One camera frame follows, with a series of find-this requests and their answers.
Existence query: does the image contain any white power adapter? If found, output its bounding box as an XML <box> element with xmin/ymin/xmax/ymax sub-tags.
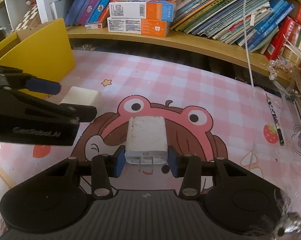
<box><xmin>125</xmin><ymin>116</ymin><xmax>168</xmax><ymax>174</ymax></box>

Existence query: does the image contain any white eraser block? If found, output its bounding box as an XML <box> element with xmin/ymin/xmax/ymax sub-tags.
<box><xmin>60</xmin><ymin>86</ymin><xmax>103</xmax><ymax>109</ymax></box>

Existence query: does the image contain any yellow cardboard box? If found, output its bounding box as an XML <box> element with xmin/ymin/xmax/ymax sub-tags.
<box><xmin>0</xmin><ymin>17</ymin><xmax>77</xmax><ymax>100</ymax></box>

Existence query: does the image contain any brown white chessboard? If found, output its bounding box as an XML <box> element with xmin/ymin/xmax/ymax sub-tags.
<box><xmin>14</xmin><ymin>4</ymin><xmax>41</xmax><ymax>31</ymax></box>

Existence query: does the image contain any pink cartoon desk mat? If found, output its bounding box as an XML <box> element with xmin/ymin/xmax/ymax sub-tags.
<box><xmin>0</xmin><ymin>49</ymin><xmax>301</xmax><ymax>235</ymax></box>

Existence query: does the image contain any black patterned pen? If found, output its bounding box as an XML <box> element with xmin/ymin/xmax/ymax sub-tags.
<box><xmin>266</xmin><ymin>95</ymin><xmax>285</xmax><ymax>146</ymax></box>

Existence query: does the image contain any small red white box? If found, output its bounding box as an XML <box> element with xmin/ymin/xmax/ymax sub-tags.
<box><xmin>85</xmin><ymin>21</ymin><xmax>107</xmax><ymax>30</ymax></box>

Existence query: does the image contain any wooden bookshelf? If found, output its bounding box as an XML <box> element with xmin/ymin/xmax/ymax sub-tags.
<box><xmin>32</xmin><ymin>0</ymin><xmax>301</xmax><ymax>87</ymax></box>

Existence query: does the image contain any lower orange white box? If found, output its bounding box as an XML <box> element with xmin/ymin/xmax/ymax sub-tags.
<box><xmin>107</xmin><ymin>17</ymin><xmax>170</xmax><ymax>37</ymax></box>

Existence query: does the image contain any orange white box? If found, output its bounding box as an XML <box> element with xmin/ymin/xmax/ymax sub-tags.
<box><xmin>107</xmin><ymin>17</ymin><xmax>170</xmax><ymax>37</ymax></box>
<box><xmin>109</xmin><ymin>0</ymin><xmax>176</xmax><ymax>22</ymax></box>

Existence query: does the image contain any upper orange white box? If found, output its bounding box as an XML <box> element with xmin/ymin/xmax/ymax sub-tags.
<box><xmin>109</xmin><ymin>0</ymin><xmax>176</xmax><ymax>22</ymax></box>

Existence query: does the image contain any red thick dictionary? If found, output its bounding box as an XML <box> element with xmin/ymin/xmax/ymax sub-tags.
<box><xmin>265</xmin><ymin>16</ymin><xmax>301</xmax><ymax>60</ymax></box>

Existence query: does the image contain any bead bracelet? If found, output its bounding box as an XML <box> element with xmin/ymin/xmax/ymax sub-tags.
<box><xmin>267</xmin><ymin>57</ymin><xmax>295</xmax><ymax>81</ymax></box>

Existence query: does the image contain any white hanging cable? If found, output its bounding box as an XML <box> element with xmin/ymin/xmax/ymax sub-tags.
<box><xmin>242</xmin><ymin>0</ymin><xmax>258</xmax><ymax>98</ymax></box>

